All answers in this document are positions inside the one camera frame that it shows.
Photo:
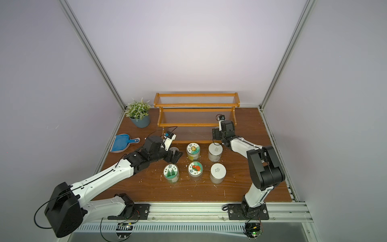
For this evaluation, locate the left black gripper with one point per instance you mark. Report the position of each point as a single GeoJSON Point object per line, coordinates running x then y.
{"type": "Point", "coordinates": [175, 159]}

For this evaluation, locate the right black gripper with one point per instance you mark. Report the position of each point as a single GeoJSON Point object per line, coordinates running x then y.
{"type": "Point", "coordinates": [219, 133]}

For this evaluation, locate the green tree lid seed jar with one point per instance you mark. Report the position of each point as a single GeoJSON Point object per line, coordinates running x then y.
{"type": "Point", "coordinates": [171, 173]}

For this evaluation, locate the white lid seed jar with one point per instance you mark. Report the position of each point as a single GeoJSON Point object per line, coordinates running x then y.
{"type": "Point", "coordinates": [215, 151]}

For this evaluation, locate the sunflower lid seed jar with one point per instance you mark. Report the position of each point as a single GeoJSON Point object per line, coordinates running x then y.
{"type": "Point", "coordinates": [193, 151]}

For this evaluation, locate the tomato lid seed jar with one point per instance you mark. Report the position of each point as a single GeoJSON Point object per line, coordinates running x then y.
{"type": "Point", "coordinates": [195, 170]}

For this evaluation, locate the white label jar bottom shelf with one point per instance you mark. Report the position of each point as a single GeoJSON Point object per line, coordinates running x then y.
{"type": "Point", "coordinates": [217, 173]}

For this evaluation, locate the small clear cup dark contents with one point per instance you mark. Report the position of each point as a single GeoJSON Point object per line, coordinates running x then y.
{"type": "Point", "coordinates": [174, 149]}

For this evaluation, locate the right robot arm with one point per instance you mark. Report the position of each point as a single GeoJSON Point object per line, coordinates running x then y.
{"type": "Point", "coordinates": [265, 168]}

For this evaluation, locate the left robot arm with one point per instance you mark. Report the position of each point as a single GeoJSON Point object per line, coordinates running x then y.
{"type": "Point", "coordinates": [70, 206]}

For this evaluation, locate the orange wooden three-tier shelf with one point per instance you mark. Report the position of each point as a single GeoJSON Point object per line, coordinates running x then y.
{"type": "Point", "coordinates": [195, 115]}

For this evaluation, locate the blue dustpan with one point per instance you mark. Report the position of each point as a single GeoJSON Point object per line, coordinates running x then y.
{"type": "Point", "coordinates": [121, 143]}

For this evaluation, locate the potted green plant blue pot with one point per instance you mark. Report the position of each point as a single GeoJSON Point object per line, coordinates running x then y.
{"type": "Point", "coordinates": [138, 112]}

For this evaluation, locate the left controller board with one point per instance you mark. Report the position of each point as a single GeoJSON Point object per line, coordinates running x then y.
{"type": "Point", "coordinates": [124, 230]}

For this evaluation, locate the controller board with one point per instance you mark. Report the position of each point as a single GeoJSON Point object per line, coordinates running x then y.
{"type": "Point", "coordinates": [124, 230]}
{"type": "Point", "coordinates": [253, 230]}

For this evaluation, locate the right controller board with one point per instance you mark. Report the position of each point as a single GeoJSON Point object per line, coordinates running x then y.
{"type": "Point", "coordinates": [253, 230]}

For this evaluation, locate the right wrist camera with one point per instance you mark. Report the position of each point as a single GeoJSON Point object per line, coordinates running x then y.
{"type": "Point", "coordinates": [220, 118]}

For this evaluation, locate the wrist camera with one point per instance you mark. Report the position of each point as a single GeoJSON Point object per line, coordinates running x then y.
{"type": "Point", "coordinates": [169, 137]}
{"type": "Point", "coordinates": [220, 118]}

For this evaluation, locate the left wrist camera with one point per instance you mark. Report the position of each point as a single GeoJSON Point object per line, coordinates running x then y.
{"type": "Point", "coordinates": [169, 137]}

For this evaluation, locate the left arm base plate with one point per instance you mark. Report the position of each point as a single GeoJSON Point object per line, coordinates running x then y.
{"type": "Point", "coordinates": [133, 212]}

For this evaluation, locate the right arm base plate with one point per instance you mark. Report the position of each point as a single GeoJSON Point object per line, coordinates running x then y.
{"type": "Point", "coordinates": [235, 211]}

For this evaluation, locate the aluminium front rail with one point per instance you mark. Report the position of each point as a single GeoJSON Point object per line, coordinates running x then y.
{"type": "Point", "coordinates": [206, 217]}

